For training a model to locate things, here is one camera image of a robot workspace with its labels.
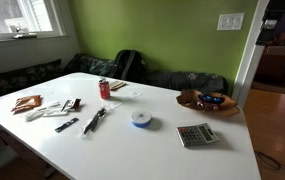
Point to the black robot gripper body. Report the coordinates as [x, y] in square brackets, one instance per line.
[277, 11]

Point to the brown wooden furniture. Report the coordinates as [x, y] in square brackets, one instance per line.
[275, 63]

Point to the black sunglasses with red lenses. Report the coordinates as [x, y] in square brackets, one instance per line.
[212, 98]

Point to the dark floral back cushion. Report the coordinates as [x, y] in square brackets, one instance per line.
[188, 81]

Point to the brown wooden leaf bowl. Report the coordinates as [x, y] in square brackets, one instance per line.
[188, 100]

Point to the grey desk calculator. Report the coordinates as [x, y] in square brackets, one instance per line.
[197, 134]

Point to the black backpack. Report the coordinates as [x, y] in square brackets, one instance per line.
[128, 65]

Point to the white paper sheet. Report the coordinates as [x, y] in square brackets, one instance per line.
[127, 96]
[117, 85]

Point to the blue and white tape roll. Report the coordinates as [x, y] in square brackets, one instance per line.
[141, 118]

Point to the red soda can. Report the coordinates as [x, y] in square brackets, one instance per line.
[104, 90]

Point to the dark floral short cushion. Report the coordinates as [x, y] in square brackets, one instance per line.
[90, 65]

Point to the black pens in plastic bag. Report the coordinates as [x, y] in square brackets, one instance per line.
[94, 120]

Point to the dark snack packet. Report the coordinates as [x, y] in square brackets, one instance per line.
[72, 104]

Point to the black flat strip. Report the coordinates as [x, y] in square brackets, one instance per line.
[66, 125]

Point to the small object on windowsill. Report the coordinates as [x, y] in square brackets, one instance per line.
[23, 34]

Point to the white framed window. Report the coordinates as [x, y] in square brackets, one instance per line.
[22, 13]

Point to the white oval packet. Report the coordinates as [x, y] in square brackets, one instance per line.
[34, 115]

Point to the orange snack packet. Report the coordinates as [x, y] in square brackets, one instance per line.
[27, 102]

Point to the dark floral long cushion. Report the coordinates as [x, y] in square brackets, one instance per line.
[18, 78]

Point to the white light switch plate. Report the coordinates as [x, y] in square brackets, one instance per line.
[230, 21]

